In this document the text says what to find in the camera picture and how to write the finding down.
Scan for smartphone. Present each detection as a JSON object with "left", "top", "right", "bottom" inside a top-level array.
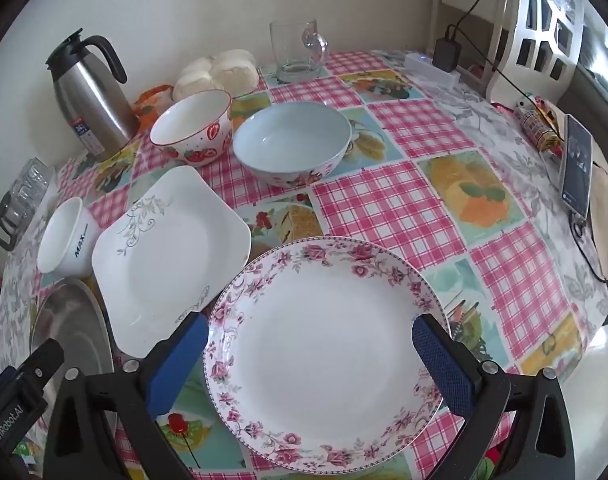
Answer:
[{"left": 560, "top": 113, "right": 595, "bottom": 218}]

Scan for stainless steel thermos jug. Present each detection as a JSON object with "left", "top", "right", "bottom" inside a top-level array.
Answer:
[{"left": 45, "top": 28, "right": 140, "bottom": 163}]

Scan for round pink floral plate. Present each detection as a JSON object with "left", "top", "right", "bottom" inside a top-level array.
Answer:
[{"left": 203, "top": 236, "right": 453, "bottom": 472}]

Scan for stainless steel basin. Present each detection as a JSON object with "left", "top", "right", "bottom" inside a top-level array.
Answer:
[{"left": 28, "top": 278, "right": 118, "bottom": 436}]

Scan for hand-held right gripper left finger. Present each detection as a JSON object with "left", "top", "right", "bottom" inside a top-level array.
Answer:
[{"left": 42, "top": 311, "right": 211, "bottom": 480}]

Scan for square white plate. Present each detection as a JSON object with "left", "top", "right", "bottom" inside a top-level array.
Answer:
[{"left": 91, "top": 165, "right": 253, "bottom": 359}]

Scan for white wooden shelf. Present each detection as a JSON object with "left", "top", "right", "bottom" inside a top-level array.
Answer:
[{"left": 430, "top": 0, "right": 511, "bottom": 68}]

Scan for large pale blue bowl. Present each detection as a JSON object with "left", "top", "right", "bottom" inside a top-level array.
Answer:
[{"left": 233, "top": 101, "right": 353, "bottom": 188}]

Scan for bag of steamed buns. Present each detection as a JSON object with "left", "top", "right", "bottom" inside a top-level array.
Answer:
[{"left": 172, "top": 49, "right": 259, "bottom": 102}]

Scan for black charging cable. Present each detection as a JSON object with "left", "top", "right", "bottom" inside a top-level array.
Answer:
[{"left": 454, "top": 30, "right": 608, "bottom": 283}]

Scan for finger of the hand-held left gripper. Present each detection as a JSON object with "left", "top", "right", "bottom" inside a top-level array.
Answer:
[{"left": 0, "top": 338, "right": 65, "bottom": 401}]

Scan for black charger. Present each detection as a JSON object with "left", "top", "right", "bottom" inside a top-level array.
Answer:
[{"left": 432, "top": 24, "right": 462, "bottom": 72}]

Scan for strawberry print bowl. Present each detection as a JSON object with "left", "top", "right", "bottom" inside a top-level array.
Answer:
[{"left": 149, "top": 89, "right": 233, "bottom": 168}]

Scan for clear glass mug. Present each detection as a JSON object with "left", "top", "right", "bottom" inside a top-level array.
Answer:
[{"left": 269, "top": 18, "right": 331, "bottom": 84}]

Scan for pink checkered fruit tablecloth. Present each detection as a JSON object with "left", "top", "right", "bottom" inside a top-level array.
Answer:
[{"left": 31, "top": 50, "right": 597, "bottom": 480}]

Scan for white cutout furniture panel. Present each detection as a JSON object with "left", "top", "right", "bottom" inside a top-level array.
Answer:
[{"left": 485, "top": 0, "right": 592, "bottom": 106}]

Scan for white power strip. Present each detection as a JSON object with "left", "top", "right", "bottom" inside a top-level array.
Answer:
[{"left": 404, "top": 51, "right": 462, "bottom": 87}]

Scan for small white bowl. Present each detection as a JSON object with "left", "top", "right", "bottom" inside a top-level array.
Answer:
[{"left": 36, "top": 196, "right": 103, "bottom": 278}]

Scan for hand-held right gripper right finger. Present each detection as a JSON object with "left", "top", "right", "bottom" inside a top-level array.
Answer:
[{"left": 411, "top": 312, "right": 577, "bottom": 480}]

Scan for colourful candy roll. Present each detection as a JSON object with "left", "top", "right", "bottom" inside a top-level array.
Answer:
[{"left": 514, "top": 102, "right": 560, "bottom": 153}]

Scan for clear glass cup set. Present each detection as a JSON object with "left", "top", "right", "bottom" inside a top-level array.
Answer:
[{"left": 4, "top": 157, "right": 57, "bottom": 231}]

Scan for orange snack packet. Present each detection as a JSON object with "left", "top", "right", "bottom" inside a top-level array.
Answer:
[{"left": 132, "top": 85, "right": 175, "bottom": 133}]

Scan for dark handled glass cup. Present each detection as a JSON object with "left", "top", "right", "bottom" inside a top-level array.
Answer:
[{"left": 0, "top": 195, "right": 23, "bottom": 252}]

